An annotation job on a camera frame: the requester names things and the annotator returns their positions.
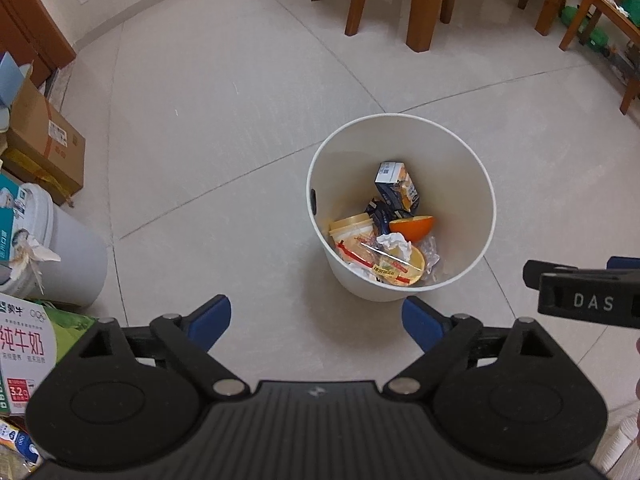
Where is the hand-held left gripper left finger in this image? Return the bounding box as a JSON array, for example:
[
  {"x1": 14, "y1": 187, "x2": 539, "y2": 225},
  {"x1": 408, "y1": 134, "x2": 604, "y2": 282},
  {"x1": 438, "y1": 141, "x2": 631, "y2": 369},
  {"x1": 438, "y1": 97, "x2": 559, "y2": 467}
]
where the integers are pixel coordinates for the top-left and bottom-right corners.
[{"x1": 65, "y1": 295, "x2": 251, "y2": 403}]

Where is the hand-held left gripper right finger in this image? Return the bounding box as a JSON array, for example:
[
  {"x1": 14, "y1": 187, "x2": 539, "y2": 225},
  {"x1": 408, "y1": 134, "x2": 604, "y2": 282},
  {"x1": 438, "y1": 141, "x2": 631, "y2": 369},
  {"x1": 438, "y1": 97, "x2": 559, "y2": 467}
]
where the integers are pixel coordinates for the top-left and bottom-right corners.
[{"x1": 382, "y1": 296, "x2": 566, "y2": 402}]

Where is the hollow orange peel cup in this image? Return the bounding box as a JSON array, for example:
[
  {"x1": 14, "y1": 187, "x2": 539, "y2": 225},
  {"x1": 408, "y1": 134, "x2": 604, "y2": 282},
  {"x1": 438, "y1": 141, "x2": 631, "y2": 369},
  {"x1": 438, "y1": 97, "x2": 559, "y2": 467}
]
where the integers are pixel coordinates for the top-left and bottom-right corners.
[{"x1": 371, "y1": 245, "x2": 426, "y2": 287}]

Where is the clear plastic bag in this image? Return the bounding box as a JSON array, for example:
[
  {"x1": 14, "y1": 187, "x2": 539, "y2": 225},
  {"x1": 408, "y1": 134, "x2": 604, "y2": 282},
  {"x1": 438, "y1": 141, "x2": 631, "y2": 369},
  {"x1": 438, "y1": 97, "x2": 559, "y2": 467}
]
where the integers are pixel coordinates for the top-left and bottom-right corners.
[{"x1": 414, "y1": 236, "x2": 444, "y2": 282}]

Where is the white tissue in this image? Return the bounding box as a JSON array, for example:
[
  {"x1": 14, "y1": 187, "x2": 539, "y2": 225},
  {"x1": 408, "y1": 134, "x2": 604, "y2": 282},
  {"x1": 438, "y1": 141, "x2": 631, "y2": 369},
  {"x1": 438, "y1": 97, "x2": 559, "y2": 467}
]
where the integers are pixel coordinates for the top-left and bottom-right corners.
[{"x1": 375, "y1": 233, "x2": 414, "y2": 259}]

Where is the clear wrapper with red label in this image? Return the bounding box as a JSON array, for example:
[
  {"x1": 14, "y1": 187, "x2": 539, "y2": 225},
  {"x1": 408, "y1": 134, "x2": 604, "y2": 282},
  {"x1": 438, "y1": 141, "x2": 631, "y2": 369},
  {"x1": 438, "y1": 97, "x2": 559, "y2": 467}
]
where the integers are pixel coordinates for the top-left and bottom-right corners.
[{"x1": 337, "y1": 239, "x2": 418, "y2": 281}]

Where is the orange peel half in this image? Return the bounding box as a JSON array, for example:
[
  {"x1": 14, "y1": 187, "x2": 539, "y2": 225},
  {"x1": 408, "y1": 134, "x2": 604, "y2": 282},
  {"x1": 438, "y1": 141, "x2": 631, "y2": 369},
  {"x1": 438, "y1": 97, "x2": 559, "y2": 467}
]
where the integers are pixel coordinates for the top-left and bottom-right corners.
[{"x1": 388, "y1": 214, "x2": 436, "y2": 243}]

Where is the beige milk tea cup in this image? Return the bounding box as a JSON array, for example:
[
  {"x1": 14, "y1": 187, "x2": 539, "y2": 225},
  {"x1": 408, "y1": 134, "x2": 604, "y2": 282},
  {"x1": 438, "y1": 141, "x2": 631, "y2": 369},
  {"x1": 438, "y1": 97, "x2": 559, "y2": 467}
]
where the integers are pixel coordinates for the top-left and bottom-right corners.
[{"x1": 328, "y1": 212, "x2": 379, "y2": 266}]

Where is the large blue juice carton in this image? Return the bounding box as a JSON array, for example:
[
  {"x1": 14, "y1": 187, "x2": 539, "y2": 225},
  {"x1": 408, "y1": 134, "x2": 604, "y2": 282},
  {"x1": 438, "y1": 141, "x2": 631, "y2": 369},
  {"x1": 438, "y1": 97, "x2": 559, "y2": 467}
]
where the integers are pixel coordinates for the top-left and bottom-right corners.
[{"x1": 374, "y1": 160, "x2": 421, "y2": 214}]

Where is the white plastic trash bin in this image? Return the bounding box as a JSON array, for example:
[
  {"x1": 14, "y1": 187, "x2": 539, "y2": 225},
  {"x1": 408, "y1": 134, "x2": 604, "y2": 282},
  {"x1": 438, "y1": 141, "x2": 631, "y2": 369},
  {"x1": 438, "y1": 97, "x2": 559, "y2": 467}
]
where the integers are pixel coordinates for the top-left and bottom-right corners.
[{"x1": 306, "y1": 114, "x2": 496, "y2": 303}]

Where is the white ribbed clothing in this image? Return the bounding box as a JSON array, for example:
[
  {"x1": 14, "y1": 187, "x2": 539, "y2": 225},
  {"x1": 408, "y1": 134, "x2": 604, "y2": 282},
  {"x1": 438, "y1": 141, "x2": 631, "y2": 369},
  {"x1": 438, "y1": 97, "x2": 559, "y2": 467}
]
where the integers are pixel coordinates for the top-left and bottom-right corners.
[{"x1": 597, "y1": 402, "x2": 640, "y2": 480}]

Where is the white plastic bucket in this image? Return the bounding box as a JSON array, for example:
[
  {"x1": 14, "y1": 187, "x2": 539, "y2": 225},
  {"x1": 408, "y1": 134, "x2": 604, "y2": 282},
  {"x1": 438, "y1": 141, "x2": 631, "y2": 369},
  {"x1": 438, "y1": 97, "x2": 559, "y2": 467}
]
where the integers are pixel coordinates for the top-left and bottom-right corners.
[{"x1": 0, "y1": 182, "x2": 109, "y2": 309}]

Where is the green and white milk box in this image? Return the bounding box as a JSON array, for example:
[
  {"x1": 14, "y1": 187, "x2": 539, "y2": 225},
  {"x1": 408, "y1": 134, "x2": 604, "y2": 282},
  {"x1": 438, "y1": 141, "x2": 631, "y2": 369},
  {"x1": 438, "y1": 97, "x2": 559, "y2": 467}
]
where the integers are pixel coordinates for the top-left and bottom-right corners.
[{"x1": 0, "y1": 292, "x2": 99, "y2": 417}]

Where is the torn white paper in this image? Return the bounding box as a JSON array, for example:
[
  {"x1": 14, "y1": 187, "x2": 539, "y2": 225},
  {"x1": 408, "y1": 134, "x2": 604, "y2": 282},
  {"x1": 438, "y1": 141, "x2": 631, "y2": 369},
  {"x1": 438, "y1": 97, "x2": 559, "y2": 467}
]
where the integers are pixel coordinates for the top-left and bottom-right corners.
[{"x1": 9, "y1": 236, "x2": 62, "y2": 297}]

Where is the teal and white carton box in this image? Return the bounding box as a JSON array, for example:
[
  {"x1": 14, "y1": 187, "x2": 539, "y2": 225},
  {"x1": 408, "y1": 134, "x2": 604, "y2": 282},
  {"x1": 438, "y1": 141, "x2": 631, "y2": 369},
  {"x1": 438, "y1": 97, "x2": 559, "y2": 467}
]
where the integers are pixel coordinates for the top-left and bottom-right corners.
[{"x1": 0, "y1": 172, "x2": 29, "y2": 266}]

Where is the box with yellow tape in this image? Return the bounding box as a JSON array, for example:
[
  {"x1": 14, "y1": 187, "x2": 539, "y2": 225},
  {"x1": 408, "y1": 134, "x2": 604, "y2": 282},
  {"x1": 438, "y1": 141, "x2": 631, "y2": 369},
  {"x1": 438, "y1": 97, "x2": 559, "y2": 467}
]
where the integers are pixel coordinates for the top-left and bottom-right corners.
[{"x1": 0, "y1": 147, "x2": 83, "y2": 207}]

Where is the brown cardboard box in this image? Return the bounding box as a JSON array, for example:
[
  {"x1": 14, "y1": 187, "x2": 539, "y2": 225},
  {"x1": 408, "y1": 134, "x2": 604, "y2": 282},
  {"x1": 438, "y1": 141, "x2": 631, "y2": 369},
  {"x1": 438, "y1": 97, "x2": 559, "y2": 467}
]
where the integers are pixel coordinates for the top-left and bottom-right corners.
[{"x1": 5, "y1": 61, "x2": 87, "y2": 196}]

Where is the wooden dining table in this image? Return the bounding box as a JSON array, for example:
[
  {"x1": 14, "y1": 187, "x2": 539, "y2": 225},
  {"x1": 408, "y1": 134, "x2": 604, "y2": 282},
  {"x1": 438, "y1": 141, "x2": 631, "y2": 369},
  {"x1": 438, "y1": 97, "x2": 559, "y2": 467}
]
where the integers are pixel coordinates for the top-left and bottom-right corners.
[{"x1": 405, "y1": 0, "x2": 449, "y2": 54}]

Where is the blue cardboard sheet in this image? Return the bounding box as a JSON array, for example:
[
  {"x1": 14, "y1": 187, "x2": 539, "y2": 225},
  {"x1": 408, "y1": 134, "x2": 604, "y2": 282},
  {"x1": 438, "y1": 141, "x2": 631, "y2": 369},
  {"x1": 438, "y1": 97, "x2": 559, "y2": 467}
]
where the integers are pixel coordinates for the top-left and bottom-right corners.
[{"x1": 0, "y1": 52, "x2": 34, "y2": 112}]

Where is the brown wooden cabinet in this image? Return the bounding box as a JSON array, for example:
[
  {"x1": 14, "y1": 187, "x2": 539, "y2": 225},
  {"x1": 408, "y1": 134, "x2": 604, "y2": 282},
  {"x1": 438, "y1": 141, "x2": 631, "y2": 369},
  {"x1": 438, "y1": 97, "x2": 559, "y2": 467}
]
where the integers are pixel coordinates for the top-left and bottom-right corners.
[{"x1": 0, "y1": 0, "x2": 77, "y2": 89}]

